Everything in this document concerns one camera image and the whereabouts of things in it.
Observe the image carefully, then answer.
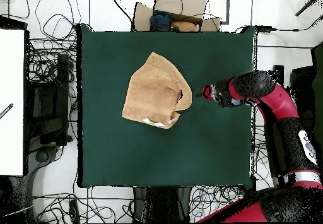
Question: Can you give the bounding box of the tan terry towel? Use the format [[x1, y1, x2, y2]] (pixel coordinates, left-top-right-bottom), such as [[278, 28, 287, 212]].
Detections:
[[121, 51, 193, 130]]

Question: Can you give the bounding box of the orange cloth item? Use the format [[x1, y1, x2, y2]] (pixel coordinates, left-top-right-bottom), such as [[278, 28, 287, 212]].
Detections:
[[171, 20, 199, 32]]

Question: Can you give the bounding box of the black upright bar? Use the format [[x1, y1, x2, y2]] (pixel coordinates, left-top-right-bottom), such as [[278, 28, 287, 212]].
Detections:
[[272, 64, 285, 86]]

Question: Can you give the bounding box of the dark blue garment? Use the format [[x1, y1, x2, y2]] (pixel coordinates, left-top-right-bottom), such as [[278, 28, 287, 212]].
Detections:
[[150, 9, 173, 32]]

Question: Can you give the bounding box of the brown cardboard box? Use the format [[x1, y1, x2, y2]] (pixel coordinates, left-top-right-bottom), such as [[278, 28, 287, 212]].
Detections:
[[132, 0, 222, 33]]

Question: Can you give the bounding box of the dark green table cloth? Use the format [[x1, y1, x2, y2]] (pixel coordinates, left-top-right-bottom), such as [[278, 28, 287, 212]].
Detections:
[[76, 23, 257, 188]]

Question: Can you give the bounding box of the green cloth drape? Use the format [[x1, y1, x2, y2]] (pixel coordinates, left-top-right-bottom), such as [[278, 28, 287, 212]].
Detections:
[[311, 40, 323, 146]]

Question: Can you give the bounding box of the dark slim rod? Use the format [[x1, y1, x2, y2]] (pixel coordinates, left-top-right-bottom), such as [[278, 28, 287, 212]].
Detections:
[[294, 0, 322, 17]]

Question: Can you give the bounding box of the grey swivel chair base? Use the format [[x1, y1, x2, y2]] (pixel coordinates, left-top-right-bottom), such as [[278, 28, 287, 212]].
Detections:
[[27, 145, 60, 174]]

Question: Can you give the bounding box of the black power strip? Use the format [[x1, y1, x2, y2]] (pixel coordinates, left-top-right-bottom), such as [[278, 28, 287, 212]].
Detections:
[[69, 199, 80, 223]]

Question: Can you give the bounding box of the white board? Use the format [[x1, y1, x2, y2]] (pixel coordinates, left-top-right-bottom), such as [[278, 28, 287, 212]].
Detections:
[[0, 28, 25, 177]]

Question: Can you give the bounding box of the grey angled frame bar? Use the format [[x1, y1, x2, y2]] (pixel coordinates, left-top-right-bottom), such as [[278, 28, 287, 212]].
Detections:
[[219, 0, 231, 25]]

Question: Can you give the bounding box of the black and blue cable tangle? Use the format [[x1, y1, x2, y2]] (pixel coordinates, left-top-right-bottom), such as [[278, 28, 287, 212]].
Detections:
[[189, 185, 244, 223]]

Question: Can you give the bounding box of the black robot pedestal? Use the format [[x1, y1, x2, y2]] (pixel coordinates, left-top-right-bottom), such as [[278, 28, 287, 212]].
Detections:
[[132, 186, 192, 223]]

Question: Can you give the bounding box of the black stand frame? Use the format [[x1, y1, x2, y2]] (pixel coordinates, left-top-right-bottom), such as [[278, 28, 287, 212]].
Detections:
[[26, 53, 74, 146]]

